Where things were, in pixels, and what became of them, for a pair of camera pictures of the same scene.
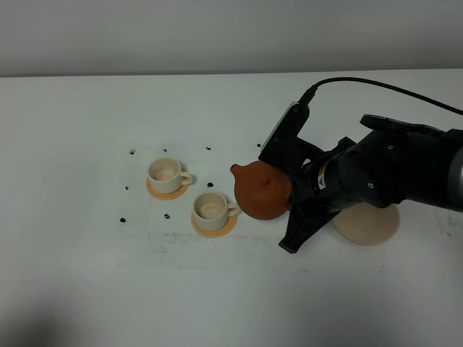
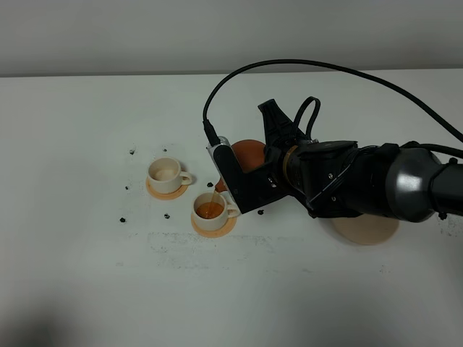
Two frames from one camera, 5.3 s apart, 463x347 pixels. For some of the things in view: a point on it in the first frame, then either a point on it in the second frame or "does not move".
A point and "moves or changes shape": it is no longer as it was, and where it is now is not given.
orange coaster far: x=165 y=196 does not move
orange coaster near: x=225 y=230 does not move
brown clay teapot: x=262 y=191 moves or changes shape
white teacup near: x=211 y=211 does not move
